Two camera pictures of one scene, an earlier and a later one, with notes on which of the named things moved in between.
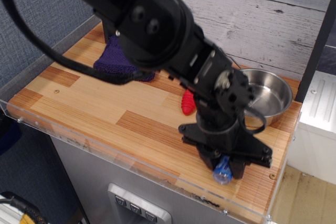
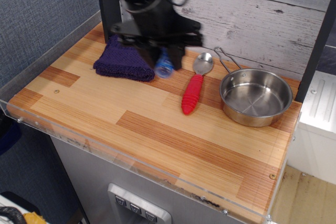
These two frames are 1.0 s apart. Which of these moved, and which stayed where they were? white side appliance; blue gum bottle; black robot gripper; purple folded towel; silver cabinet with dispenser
Moved: black robot gripper; blue gum bottle
Stayed: purple folded towel; silver cabinet with dispenser; white side appliance
